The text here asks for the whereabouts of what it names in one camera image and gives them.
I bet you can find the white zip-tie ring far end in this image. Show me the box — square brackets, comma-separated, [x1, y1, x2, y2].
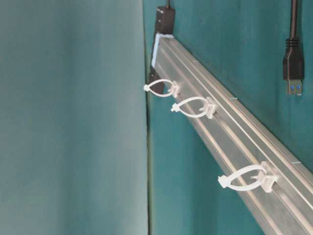
[217, 161, 276, 193]

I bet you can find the black USB cable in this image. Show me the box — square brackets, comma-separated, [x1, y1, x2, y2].
[282, 0, 305, 96]

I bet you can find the silver aluminium rail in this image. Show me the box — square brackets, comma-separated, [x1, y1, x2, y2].
[152, 34, 313, 235]

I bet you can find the white zip-tie ring near hub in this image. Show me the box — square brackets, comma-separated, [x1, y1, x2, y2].
[143, 78, 180, 98]

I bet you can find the white zip-tie ring middle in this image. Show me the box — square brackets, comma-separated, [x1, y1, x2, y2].
[170, 96, 217, 119]

